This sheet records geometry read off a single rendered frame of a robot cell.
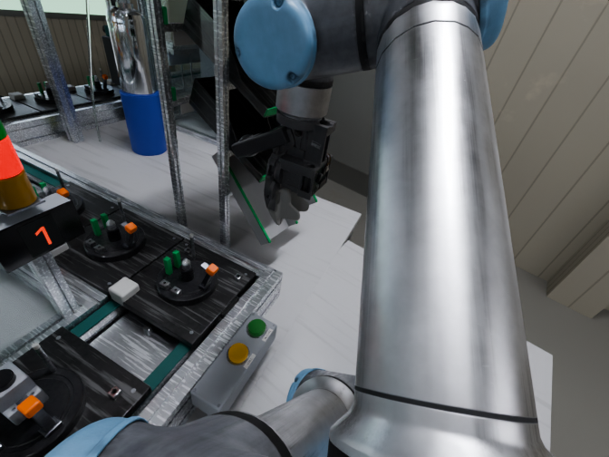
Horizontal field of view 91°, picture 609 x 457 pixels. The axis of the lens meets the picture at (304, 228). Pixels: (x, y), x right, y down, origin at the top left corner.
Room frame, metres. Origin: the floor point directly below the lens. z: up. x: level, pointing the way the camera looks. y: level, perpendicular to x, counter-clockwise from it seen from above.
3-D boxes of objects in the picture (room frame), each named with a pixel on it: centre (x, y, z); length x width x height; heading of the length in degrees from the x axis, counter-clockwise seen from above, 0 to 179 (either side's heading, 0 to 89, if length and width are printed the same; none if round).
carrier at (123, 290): (0.47, 0.26, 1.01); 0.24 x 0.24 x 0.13; 71
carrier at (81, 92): (1.64, 1.27, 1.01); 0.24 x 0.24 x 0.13; 71
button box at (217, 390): (0.32, 0.09, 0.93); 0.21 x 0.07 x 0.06; 161
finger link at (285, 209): (0.43, 0.04, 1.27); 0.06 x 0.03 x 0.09; 71
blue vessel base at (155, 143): (1.30, 0.82, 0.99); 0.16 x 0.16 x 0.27
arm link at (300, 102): (0.45, 0.04, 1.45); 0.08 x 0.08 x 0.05
